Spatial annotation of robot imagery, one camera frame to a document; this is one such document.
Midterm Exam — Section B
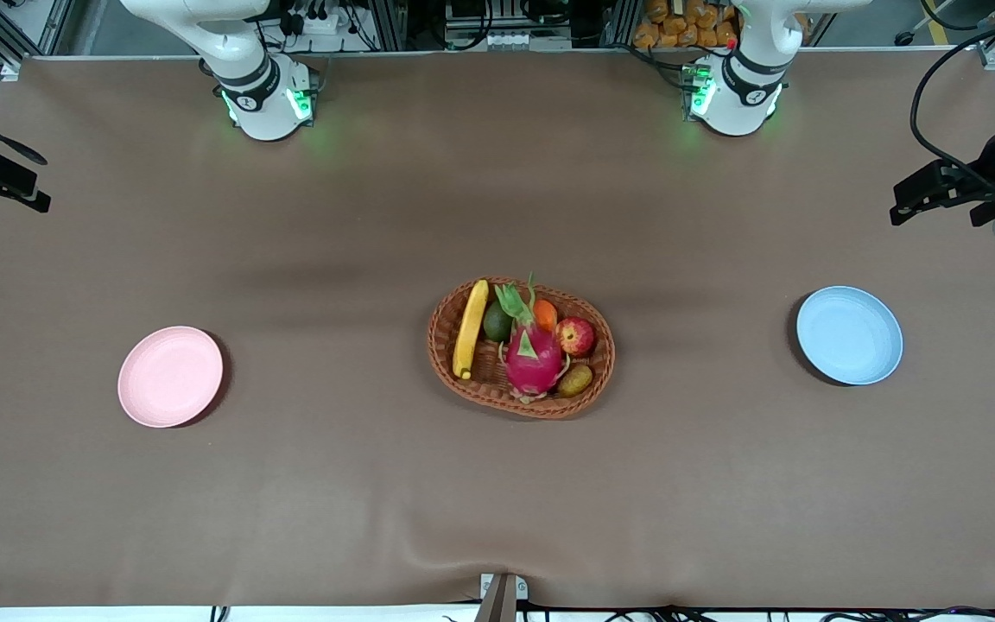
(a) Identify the red yellow apple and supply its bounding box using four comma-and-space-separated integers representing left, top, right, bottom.
556, 316, 597, 359

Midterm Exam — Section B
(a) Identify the yellow banana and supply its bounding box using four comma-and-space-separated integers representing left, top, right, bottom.
453, 279, 491, 381

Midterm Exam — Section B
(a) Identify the blue plate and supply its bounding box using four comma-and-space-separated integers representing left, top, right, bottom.
796, 286, 904, 386

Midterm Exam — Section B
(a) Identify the pink plate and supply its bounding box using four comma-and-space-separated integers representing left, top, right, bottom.
117, 326, 225, 428

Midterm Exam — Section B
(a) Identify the pile of orange items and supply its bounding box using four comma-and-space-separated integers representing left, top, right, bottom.
633, 0, 740, 49

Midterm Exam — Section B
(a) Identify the white power strip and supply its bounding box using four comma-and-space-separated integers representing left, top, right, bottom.
284, 7, 345, 35

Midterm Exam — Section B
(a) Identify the pink dragon fruit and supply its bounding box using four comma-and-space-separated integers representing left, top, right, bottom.
494, 272, 572, 405

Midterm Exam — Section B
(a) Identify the green avocado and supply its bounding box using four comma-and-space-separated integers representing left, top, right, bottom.
483, 301, 514, 343

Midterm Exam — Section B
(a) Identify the brown wicker basket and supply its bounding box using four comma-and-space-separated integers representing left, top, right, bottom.
427, 276, 616, 421

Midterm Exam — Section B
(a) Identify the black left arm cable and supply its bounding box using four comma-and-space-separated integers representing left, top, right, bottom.
910, 13, 995, 174

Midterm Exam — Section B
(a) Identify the metal table edge bracket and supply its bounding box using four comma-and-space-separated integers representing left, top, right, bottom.
480, 573, 529, 622

